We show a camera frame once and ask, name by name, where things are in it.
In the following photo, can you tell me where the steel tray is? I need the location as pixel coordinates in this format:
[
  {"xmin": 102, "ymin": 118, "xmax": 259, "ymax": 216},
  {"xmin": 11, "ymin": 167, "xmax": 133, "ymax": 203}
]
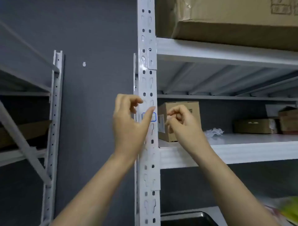
[{"xmin": 160, "ymin": 210, "xmax": 219, "ymax": 226}]

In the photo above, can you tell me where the crumpled white paper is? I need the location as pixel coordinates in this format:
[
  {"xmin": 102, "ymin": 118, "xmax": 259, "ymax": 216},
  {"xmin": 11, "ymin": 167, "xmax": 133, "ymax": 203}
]
[{"xmin": 204, "ymin": 127, "xmax": 224, "ymax": 138}]

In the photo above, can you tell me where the blue-bordered white label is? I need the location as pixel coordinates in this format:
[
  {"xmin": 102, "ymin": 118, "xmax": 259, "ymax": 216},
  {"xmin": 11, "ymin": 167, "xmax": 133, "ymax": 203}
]
[{"xmin": 141, "ymin": 112, "xmax": 157, "ymax": 123}]

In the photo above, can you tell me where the person's left forearm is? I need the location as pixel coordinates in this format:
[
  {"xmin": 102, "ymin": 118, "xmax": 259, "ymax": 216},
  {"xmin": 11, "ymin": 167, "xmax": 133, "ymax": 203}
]
[{"xmin": 50, "ymin": 151, "xmax": 140, "ymax": 226}]

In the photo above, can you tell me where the white paper sheet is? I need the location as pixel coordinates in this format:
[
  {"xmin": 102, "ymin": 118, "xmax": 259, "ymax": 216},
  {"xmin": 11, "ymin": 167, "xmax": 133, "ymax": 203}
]
[{"xmin": 265, "ymin": 104, "xmax": 298, "ymax": 117}]

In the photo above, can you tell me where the white perforated shelf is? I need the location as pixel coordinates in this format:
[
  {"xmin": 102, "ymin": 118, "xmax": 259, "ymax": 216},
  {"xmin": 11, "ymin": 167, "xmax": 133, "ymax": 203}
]
[{"xmin": 136, "ymin": 0, "xmax": 161, "ymax": 226}]

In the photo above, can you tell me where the white metal shelving rack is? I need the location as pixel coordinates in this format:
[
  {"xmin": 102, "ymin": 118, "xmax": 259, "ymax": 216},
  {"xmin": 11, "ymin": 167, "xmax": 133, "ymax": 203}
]
[{"xmin": 160, "ymin": 205, "xmax": 298, "ymax": 226}]

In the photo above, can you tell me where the person's right forearm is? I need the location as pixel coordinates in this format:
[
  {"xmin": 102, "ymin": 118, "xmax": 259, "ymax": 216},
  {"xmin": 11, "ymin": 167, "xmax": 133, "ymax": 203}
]
[{"xmin": 190, "ymin": 144, "xmax": 280, "ymax": 226}]

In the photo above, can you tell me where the small printed cardboard box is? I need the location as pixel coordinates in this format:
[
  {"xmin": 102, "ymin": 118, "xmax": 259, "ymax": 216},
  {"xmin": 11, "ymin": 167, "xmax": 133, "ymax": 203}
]
[{"xmin": 158, "ymin": 101, "xmax": 201, "ymax": 142}]

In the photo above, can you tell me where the person's right hand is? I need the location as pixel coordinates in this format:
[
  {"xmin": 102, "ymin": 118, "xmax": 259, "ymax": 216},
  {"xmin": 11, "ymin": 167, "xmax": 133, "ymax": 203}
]
[{"xmin": 165, "ymin": 105, "xmax": 211, "ymax": 161}]

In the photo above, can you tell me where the yellow-green plastic bag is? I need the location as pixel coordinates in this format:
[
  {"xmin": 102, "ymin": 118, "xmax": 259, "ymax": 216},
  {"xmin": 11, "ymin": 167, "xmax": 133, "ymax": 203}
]
[{"xmin": 278, "ymin": 197, "xmax": 298, "ymax": 224}]

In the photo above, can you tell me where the flat brown cardboard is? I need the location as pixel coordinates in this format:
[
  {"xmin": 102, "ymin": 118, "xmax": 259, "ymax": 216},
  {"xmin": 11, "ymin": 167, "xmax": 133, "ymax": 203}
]
[{"xmin": 0, "ymin": 120, "xmax": 52, "ymax": 149}]

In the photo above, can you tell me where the brown box with red print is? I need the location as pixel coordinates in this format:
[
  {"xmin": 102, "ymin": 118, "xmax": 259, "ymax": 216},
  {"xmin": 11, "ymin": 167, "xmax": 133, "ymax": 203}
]
[{"xmin": 278, "ymin": 106, "xmax": 298, "ymax": 135}]

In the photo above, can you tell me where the large cardboard box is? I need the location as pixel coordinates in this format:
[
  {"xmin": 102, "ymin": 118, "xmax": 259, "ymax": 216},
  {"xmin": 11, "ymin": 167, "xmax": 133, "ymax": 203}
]
[{"xmin": 155, "ymin": 0, "xmax": 298, "ymax": 52}]

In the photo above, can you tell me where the person's left hand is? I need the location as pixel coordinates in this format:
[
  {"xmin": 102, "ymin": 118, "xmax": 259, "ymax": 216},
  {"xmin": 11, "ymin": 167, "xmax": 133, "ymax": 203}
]
[{"xmin": 112, "ymin": 93, "xmax": 156, "ymax": 161}]

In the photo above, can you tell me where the flat cardboard box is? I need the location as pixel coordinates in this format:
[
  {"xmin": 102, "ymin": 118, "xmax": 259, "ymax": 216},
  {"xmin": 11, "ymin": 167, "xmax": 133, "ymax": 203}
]
[{"xmin": 234, "ymin": 118, "xmax": 279, "ymax": 134}]

